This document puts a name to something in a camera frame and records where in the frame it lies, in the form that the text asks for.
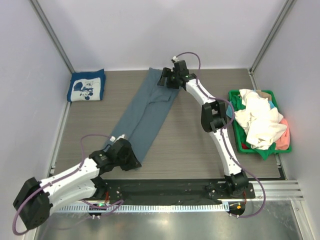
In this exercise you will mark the folded blue printed t shirt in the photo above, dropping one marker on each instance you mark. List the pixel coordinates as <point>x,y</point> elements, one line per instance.
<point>87,86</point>

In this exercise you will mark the aluminium frame post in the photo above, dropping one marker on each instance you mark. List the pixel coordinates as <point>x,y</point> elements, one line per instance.
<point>51,33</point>
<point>280,19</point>

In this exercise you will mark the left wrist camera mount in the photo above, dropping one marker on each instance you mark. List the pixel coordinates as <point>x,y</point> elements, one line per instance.
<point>114,138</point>

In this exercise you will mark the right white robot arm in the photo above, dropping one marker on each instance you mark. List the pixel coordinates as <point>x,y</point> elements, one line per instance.
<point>213,121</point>

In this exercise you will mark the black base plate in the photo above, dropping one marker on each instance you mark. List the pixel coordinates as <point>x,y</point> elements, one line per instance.
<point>173,192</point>

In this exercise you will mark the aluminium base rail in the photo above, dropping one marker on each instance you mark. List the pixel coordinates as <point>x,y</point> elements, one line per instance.
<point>282,190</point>

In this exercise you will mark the left aluminium frame post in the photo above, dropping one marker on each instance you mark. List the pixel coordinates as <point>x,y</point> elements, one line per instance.
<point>51,33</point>

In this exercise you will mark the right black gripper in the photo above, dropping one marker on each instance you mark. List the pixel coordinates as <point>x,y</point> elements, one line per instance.
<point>165,74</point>

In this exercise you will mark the pink t shirt in bin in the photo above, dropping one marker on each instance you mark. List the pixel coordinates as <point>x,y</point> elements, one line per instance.
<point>283,142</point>

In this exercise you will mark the white t shirt in bin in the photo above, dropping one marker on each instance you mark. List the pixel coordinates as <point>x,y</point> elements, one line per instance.
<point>260,122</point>

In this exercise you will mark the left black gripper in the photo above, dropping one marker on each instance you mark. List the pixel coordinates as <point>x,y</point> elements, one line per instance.
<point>133,163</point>

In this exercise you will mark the right aluminium frame post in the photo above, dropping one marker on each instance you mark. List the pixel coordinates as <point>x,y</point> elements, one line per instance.
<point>280,19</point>

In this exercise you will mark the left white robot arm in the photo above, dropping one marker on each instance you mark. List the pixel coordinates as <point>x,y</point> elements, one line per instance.
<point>37,200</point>

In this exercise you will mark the slotted cable duct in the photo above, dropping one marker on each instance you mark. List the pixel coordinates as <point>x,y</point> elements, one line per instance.
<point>80,207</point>

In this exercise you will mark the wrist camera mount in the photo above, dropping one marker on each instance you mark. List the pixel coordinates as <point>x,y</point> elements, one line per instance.
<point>114,138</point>
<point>174,59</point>

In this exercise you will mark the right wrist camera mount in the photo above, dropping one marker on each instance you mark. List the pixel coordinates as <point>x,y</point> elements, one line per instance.
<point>174,59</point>

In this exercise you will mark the green plastic bin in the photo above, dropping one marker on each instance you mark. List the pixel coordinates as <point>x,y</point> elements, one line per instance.
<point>239,133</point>

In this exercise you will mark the grey-blue t shirt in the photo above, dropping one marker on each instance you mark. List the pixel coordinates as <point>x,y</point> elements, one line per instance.
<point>145,114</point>

